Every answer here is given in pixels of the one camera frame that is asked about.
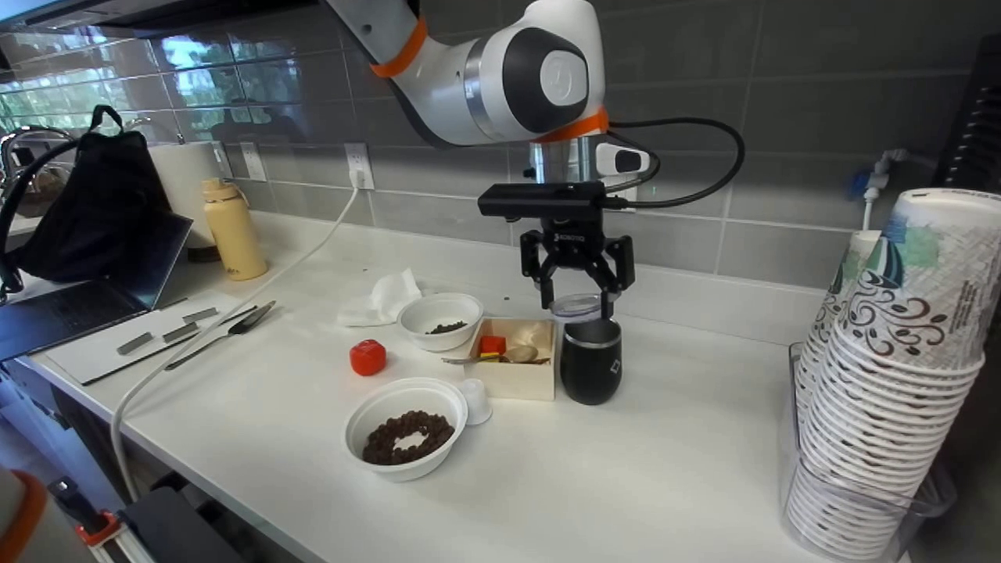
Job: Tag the tall paper cup stack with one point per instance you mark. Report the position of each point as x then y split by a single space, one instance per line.
876 401

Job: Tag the short paper cup stack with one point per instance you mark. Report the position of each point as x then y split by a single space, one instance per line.
843 284

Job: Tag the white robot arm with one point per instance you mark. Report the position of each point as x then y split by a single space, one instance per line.
535 78

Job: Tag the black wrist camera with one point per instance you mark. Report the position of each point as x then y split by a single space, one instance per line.
543 201

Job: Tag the small white cardboard box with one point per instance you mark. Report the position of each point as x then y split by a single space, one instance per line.
515 357

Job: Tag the red plastic cup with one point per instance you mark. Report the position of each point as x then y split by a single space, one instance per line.
368 357

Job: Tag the white wall outlet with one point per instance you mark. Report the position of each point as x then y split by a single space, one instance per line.
359 167

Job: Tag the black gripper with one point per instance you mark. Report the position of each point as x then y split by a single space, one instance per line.
576 246

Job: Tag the yellow bottle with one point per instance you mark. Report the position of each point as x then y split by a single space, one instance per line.
234 232

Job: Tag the clear cup lid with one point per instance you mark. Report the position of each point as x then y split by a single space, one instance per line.
576 312

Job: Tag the black backpack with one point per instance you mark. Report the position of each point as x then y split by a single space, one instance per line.
106 214

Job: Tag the white bowl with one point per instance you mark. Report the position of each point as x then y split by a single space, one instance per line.
406 430
443 321

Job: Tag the white bowl near side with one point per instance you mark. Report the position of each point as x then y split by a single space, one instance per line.
406 430

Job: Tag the black cup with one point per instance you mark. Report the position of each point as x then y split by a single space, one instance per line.
593 362

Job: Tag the white bowl far side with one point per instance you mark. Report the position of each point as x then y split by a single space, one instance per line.
443 321

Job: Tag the black tongs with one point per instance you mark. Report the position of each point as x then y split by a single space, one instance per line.
175 343

